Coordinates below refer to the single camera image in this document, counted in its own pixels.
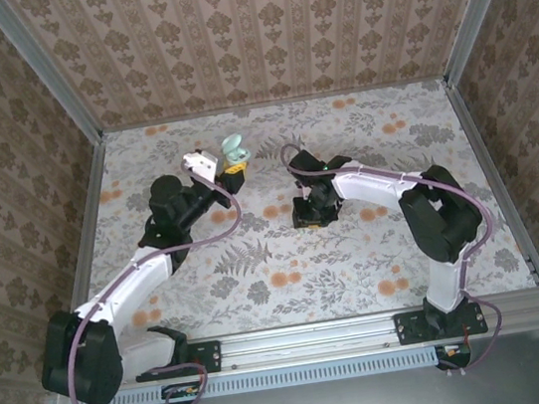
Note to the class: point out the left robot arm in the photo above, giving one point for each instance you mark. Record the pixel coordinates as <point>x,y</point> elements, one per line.
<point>126,287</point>

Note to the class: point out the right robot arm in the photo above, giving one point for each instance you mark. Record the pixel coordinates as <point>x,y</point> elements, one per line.
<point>373,187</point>

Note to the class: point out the aluminium corner post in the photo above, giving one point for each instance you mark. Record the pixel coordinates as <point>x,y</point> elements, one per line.
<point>42,68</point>
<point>480,6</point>

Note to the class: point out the floral patterned table cover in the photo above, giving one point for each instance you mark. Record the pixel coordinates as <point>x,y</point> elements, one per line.
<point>313,296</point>

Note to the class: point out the aluminium mounting rail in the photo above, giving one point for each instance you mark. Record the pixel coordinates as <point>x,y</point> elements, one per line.
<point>309,339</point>

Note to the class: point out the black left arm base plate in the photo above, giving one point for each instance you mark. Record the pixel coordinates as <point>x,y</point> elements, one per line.
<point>208,356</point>

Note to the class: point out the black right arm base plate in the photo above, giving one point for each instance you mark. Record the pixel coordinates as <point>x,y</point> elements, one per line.
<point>408,328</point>

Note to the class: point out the black electronics connector box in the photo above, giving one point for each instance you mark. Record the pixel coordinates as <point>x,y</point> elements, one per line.
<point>454,356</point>
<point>183,395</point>

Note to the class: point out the green earbud charging case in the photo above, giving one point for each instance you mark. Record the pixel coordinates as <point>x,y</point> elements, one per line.
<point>231,144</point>

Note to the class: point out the aluminium table side rail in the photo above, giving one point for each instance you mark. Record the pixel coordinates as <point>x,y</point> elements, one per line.
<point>486,156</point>
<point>88,212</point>

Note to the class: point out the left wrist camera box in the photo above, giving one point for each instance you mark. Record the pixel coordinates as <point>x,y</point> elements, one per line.
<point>199,164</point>

